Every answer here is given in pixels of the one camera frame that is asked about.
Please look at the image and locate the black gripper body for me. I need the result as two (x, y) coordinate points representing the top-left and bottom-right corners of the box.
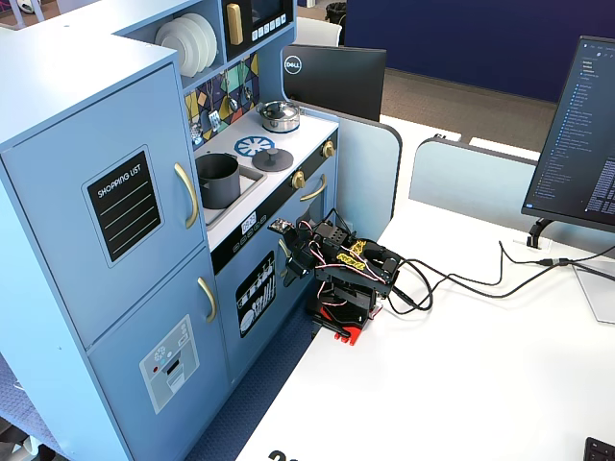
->
(286, 228), (320, 271)

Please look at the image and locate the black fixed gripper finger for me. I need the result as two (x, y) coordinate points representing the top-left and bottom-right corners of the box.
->
(283, 255), (301, 289)

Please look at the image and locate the black monitor stand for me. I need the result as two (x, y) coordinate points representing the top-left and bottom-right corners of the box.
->
(525, 217), (555, 250)

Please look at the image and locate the red robot base clamp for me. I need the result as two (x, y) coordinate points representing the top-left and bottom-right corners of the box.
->
(307, 296), (386, 348)

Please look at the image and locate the gold microwave handle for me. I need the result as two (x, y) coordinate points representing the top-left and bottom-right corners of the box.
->
(226, 3), (244, 46)

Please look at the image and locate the silver toy ladle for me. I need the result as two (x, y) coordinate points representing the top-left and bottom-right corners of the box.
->
(241, 61), (255, 104)

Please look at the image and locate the black trash bin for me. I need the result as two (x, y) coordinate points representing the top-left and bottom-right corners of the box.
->
(324, 1), (349, 27)

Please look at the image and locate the gray monitor base plate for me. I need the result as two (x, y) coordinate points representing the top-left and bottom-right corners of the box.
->
(571, 261), (615, 325)

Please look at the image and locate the thick black cable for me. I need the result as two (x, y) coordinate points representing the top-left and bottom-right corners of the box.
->
(383, 248), (615, 316)

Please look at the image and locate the gold dishwasher handle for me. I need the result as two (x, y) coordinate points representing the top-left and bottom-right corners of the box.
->
(278, 238), (293, 279)

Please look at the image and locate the black Dell monitor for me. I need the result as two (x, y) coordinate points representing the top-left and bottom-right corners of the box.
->
(281, 43), (388, 124)

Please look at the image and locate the monitor with lit screen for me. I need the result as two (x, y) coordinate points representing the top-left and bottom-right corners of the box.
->
(521, 35), (615, 235)

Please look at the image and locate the blue toy kitchen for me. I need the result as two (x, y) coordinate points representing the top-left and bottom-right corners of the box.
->
(0, 0), (340, 461)

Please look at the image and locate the long gold fridge handle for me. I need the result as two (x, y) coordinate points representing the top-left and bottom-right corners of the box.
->
(173, 161), (200, 231)

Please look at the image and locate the thin black cable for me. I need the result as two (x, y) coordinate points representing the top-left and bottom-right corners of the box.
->
(396, 239), (615, 289)

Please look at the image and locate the gray toy pot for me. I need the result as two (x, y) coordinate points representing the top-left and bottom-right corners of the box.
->
(194, 153), (241, 210)

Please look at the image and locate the long blue desk divider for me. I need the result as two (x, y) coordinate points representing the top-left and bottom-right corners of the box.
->
(407, 135), (615, 256)

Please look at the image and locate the silver toy spoon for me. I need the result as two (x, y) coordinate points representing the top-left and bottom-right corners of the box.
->
(225, 70), (240, 113)

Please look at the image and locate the gold oven handle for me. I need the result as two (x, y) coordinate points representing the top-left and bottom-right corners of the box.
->
(299, 173), (329, 204)

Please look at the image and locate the rounded blue desk divider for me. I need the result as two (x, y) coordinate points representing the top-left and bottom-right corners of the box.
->
(296, 106), (404, 242)

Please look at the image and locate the black keyboard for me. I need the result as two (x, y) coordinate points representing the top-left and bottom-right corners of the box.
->
(583, 436), (615, 461)

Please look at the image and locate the dark gray pot lid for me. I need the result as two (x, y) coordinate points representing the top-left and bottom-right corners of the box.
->
(251, 147), (295, 174)

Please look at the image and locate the steel pot with lid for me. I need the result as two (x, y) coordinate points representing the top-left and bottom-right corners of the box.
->
(255, 99), (302, 134)

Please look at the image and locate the white toy spatula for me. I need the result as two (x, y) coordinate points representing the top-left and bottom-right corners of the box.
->
(207, 81), (223, 133)

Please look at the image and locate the white plate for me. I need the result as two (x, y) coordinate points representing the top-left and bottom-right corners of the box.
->
(154, 21), (194, 79)
(165, 16), (209, 74)
(180, 12), (219, 69)

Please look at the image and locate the short gold freezer handle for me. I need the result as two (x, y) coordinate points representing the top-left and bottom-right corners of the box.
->
(196, 276), (218, 325)

